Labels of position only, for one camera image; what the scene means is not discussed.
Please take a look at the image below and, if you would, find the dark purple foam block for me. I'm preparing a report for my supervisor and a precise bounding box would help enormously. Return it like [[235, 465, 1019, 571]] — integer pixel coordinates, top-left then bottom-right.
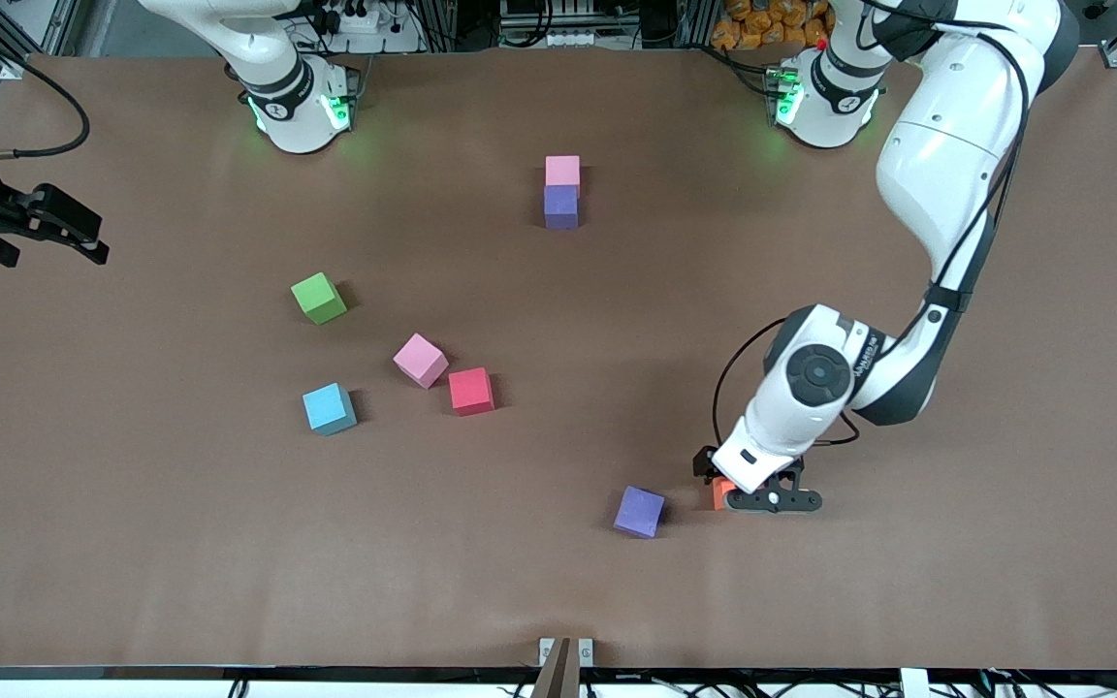
[[543, 184, 581, 231]]

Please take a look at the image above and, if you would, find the light purple foam block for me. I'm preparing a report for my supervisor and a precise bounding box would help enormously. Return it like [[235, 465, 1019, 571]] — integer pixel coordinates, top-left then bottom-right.
[[613, 486, 666, 539]]

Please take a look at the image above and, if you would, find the red foam block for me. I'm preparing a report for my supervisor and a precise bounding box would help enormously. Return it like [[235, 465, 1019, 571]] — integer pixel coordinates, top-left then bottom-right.
[[448, 366, 496, 417]]

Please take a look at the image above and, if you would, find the brown wooden bar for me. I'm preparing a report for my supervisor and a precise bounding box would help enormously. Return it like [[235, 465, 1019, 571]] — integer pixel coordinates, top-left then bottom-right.
[[531, 637, 571, 698]]

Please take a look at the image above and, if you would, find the green foam block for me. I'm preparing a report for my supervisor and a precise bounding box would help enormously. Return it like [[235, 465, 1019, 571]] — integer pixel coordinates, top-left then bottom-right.
[[290, 271, 348, 326]]

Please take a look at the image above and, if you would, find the blue foam block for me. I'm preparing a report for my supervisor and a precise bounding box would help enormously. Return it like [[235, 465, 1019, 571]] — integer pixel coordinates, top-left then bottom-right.
[[303, 382, 358, 436]]

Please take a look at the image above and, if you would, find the white power strip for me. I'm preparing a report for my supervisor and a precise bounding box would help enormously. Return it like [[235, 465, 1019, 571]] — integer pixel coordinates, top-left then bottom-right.
[[311, 0, 404, 35], [500, 24, 637, 49]]

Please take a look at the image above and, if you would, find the brown table cover sheet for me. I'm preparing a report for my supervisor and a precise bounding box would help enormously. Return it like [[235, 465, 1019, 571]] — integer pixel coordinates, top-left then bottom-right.
[[0, 47, 1117, 670]]

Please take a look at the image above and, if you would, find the pile of orange objects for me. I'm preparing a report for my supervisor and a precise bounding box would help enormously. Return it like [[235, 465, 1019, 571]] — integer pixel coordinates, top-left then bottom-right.
[[714, 0, 831, 49]]

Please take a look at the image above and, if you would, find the small metal table bracket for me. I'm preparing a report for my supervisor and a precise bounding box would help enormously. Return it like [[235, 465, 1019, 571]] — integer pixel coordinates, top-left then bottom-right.
[[538, 637, 594, 668]]

